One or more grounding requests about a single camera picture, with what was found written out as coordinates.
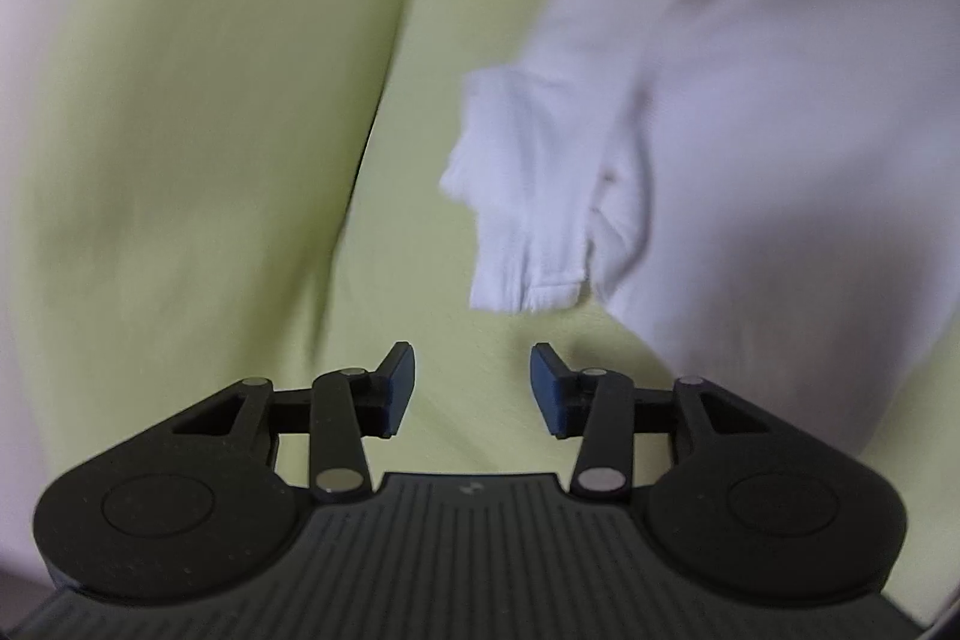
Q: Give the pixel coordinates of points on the green covered sofa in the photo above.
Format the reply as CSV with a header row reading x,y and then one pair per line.
x,y
221,188

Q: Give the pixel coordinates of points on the white tank top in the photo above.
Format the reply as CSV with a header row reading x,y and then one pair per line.
x,y
764,191

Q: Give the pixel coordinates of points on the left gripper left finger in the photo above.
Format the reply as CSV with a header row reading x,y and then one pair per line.
x,y
215,493

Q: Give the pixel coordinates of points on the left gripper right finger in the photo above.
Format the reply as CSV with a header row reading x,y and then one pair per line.
x,y
733,497

